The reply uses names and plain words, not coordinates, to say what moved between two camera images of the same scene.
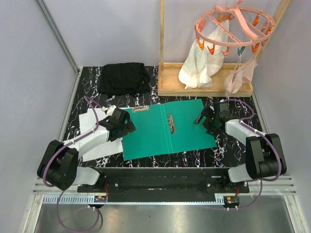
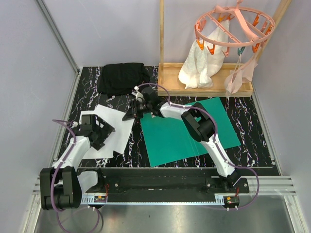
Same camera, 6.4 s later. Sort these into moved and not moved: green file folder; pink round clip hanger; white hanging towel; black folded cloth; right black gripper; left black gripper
Moved: right black gripper; left black gripper; green file folder
Not moved: white hanging towel; pink round clip hanger; black folded cloth
